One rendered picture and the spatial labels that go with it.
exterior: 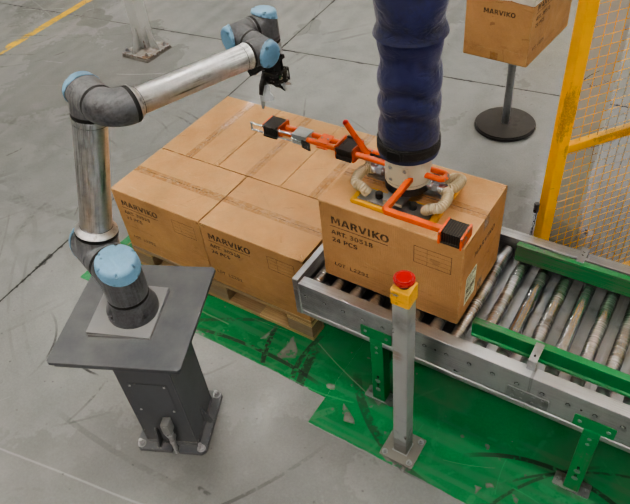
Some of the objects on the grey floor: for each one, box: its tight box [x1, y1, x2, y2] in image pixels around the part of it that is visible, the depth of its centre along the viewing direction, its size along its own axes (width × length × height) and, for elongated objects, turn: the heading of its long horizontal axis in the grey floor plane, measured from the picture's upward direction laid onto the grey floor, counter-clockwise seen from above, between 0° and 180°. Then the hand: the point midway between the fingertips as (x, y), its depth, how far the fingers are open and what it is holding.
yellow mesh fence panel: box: [533, 0, 630, 272], centre depth 254 cm, size 87×10×210 cm, turn 115°
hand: (272, 99), depth 253 cm, fingers open, 14 cm apart
